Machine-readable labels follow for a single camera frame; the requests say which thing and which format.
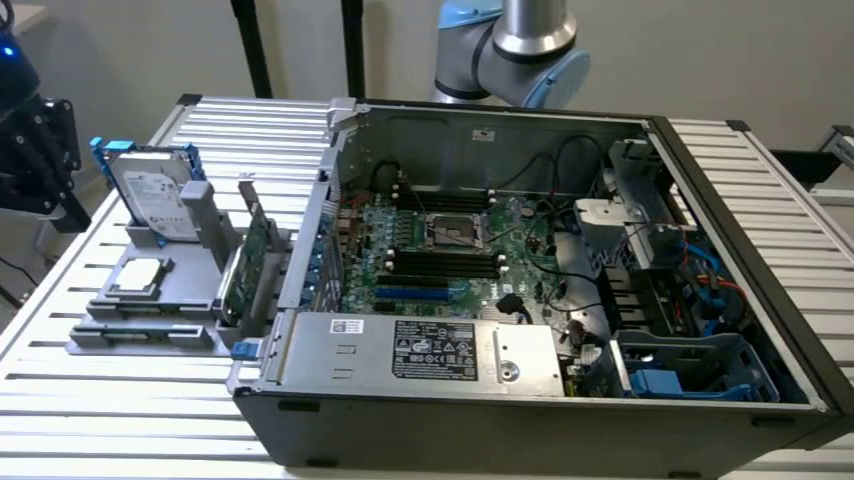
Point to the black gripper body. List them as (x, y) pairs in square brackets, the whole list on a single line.
[(15, 75)]

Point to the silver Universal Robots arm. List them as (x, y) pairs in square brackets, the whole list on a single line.
[(528, 30)]

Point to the green RAM stick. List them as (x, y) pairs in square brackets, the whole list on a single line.
[(168, 303)]

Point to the short black expansion slot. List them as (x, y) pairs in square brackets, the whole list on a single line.
[(392, 306)]

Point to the black RAM slot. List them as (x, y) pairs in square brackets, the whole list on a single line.
[(444, 192), (444, 198), (444, 265), (444, 252), (444, 203), (444, 271), (444, 258)]

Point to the blue expansion slot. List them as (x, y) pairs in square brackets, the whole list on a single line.
[(413, 293)]

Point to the silver CPU chip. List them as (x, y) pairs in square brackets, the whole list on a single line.
[(142, 276)]

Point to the grey parts rack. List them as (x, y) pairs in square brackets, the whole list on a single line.
[(194, 270)]

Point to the green graphics card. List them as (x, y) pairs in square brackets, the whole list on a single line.
[(250, 265)]

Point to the black stand pole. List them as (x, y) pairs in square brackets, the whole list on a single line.
[(257, 50), (356, 50)]

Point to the blue case latch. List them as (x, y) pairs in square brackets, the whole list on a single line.
[(245, 349)]

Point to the silver power supply unit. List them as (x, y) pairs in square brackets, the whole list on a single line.
[(374, 355)]

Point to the CPU socket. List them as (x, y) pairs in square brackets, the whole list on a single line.
[(453, 231)]

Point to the green motherboard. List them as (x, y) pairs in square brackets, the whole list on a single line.
[(515, 260)]

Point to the metal drive cage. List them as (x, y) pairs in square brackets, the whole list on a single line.
[(635, 200)]

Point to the open black PC case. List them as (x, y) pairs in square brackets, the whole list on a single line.
[(535, 430)]

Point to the blue-grey plastic disk bay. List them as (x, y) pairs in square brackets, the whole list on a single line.
[(701, 360)]

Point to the hard disk in blue bracket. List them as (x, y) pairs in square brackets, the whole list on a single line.
[(150, 195)]

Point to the aluminium frame with black bracket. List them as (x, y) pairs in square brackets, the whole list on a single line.
[(811, 165)]

